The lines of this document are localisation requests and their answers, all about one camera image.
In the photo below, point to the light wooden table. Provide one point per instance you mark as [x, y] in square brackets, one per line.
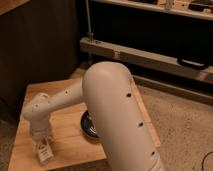
[71, 146]

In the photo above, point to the wooden beam rail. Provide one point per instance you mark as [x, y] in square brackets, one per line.
[144, 59]

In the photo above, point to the clear plastic bottle white cap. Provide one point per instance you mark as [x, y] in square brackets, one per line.
[45, 152]

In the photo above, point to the background wooden shelf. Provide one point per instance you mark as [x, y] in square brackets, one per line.
[176, 7]

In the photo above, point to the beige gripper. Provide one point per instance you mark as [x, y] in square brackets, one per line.
[37, 136]

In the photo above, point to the black ceramic bowl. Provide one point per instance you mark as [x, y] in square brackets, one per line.
[87, 126]

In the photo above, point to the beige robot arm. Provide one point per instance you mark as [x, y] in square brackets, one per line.
[106, 89]

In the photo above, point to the metal vertical pole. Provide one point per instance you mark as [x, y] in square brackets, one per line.
[90, 33]

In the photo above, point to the black handle loop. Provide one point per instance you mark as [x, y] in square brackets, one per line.
[195, 66]

